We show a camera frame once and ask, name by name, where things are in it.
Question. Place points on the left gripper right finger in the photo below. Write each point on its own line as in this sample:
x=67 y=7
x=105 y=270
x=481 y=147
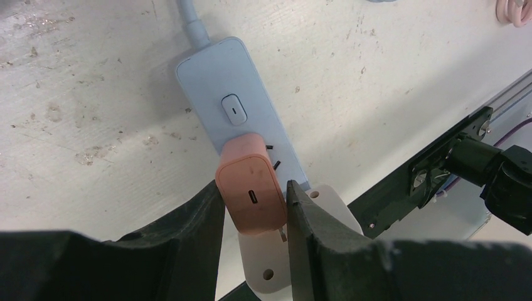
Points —
x=330 y=261

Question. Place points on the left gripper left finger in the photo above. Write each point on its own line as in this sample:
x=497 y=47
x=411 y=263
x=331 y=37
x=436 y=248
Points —
x=176 y=257

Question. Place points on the pink charger plug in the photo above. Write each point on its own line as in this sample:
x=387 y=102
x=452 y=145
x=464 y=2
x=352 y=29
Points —
x=249 y=186

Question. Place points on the light blue power strip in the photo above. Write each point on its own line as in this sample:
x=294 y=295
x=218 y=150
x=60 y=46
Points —
x=225 y=90

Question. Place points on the white adapter plug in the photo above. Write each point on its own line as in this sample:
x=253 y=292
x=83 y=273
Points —
x=265 y=257

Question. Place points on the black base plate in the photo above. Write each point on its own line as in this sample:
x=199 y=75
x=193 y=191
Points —
x=414 y=183

